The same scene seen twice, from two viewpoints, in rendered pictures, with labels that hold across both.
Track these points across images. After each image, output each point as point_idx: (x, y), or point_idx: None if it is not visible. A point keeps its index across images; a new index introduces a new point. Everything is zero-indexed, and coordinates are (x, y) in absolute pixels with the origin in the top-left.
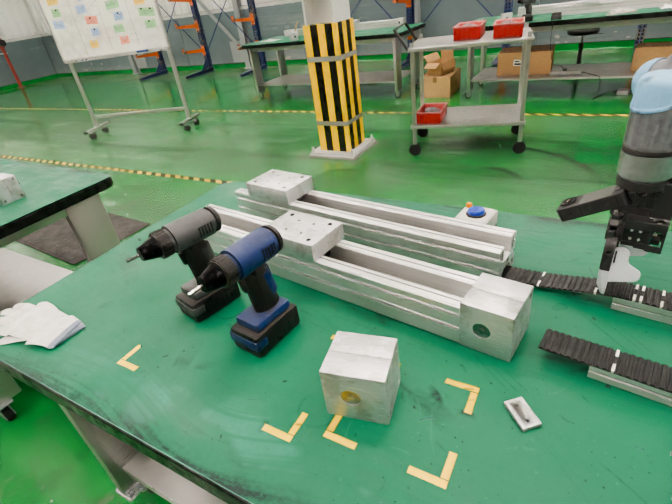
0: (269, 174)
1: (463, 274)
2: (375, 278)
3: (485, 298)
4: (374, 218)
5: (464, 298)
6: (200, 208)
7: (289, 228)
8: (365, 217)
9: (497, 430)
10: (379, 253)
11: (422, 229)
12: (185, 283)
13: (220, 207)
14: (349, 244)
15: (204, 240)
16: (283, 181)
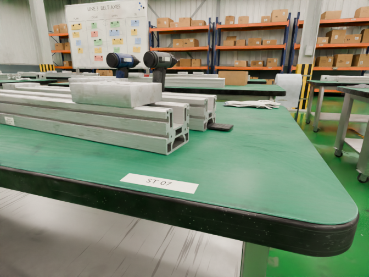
0: (132, 84)
1: (22, 87)
2: (66, 87)
3: (28, 83)
4: (35, 93)
5: (36, 83)
6: (153, 51)
7: (106, 78)
8: (42, 93)
9: None
10: (54, 88)
11: (10, 90)
12: (169, 92)
13: (186, 97)
14: (68, 89)
15: (155, 70)
16: (110, 82)
